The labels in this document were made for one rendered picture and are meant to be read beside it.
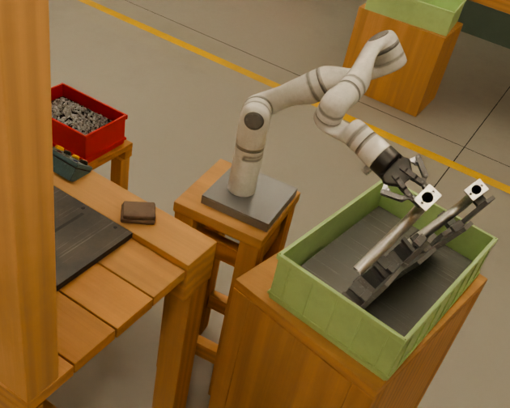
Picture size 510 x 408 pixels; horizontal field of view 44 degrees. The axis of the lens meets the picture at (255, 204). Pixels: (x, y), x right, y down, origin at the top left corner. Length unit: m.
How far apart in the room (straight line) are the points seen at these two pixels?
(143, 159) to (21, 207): 2.64
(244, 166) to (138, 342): 1.05
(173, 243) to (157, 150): 2.04
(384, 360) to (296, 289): 0.30
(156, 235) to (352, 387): 0.69
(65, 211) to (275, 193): 0.68
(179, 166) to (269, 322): 1.96
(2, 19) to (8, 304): 0.57
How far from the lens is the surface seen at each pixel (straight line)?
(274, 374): 2.00
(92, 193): 1.98
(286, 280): 1.78
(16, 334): 1.33
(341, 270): 1.94
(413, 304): 1.92
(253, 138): 1.93
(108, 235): 1.83
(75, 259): 1.76
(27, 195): 1.11
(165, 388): 2.28
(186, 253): 1.79
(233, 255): 2.07
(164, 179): 3.58
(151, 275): 1.75
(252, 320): 1.93
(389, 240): 1.64
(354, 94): 1.64
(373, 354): 1.74
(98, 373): 2.63
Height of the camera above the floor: 2.11
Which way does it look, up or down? 37 degrees down
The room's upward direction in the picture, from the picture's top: 12 degrees clockwise
